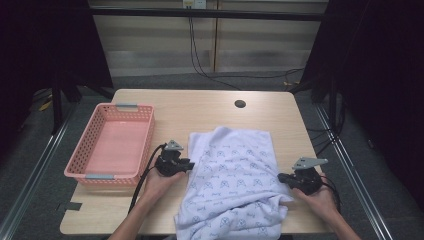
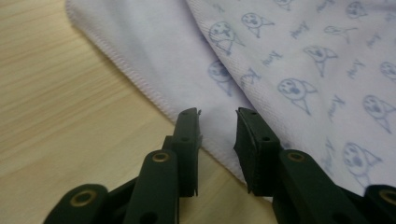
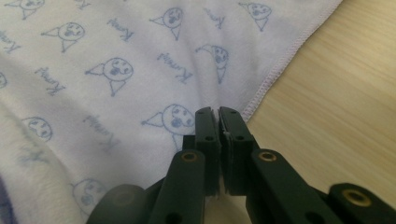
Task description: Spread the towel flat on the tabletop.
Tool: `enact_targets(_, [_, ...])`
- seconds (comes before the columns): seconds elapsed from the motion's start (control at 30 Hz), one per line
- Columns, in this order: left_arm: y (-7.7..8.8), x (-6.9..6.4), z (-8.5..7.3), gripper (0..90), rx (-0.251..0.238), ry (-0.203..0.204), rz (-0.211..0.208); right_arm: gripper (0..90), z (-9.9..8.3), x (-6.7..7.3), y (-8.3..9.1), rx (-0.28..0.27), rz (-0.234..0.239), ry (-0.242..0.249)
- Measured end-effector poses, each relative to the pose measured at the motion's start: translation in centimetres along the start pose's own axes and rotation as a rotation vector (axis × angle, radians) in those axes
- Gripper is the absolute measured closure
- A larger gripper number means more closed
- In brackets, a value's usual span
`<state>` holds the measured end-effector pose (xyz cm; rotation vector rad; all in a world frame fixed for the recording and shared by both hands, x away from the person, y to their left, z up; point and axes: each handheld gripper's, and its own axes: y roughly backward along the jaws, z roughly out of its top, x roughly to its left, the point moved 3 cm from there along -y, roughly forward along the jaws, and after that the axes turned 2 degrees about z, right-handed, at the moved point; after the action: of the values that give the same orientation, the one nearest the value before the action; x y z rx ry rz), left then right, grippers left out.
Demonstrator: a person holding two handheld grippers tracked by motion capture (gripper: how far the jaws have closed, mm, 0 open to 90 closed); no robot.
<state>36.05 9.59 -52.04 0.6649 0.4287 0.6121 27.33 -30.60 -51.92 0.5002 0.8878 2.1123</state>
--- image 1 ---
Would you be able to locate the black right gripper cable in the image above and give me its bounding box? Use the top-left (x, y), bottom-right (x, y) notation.
top-left (320, 175), bottom-right (343, 214)

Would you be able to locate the small dark tape piece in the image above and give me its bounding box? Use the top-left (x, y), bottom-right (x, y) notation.
top-left (64, 201), bottom-right (83, 212)

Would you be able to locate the black metal stand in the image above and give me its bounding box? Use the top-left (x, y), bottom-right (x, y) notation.
top-left (50, 79), bottom-right (65, 135)

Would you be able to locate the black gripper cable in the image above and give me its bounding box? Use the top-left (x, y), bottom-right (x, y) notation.
top-left (320, 175), bottom-right (343, 214)
top-left (127, 142), bottom-right (168, 215)

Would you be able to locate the pink plastic basket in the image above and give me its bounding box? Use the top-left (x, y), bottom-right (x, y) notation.
top-left (63, 102), bottom-right (156, 187)

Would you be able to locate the person's left hand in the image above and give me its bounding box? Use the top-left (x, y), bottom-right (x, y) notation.
top-left (141, 166), bottom-right (186, 205)

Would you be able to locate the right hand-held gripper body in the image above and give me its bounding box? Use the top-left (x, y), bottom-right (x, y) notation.
top-left (289, 156), bottom-right (330, 197)

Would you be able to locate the black horizontal bar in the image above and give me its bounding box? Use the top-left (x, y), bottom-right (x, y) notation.
top-left (89, 7), bottom-right (330, 22)

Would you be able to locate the black curtain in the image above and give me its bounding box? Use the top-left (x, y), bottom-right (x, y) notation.
top-left (0, 0), bottom-right (114, 101)
top-left (298, 0), bottom-right (424, 208)

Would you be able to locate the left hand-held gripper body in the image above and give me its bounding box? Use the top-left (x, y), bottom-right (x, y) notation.
top-left (154, 139), bottom-right (188, 177)

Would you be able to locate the person's right hand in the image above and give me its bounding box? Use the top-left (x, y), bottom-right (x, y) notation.
top-left (292, 172), bottom-right (340, 221)

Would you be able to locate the black hanging cable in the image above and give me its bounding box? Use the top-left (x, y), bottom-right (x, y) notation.
top-left (187, 16), bottom-right (244, 92)

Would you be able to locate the metal floor rail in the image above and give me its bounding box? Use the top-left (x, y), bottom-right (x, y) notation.
top-left (0, 102), bottom-right (77, 240)
top-left (314, 102), bottom-right (396, 240)

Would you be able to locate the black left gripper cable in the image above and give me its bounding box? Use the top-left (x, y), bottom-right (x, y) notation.
top-left (127, 142), bottom-right (168, 215)

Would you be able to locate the white towel with blue print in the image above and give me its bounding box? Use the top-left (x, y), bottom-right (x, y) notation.
top-left (173, 125), bottom-right (295, 240)

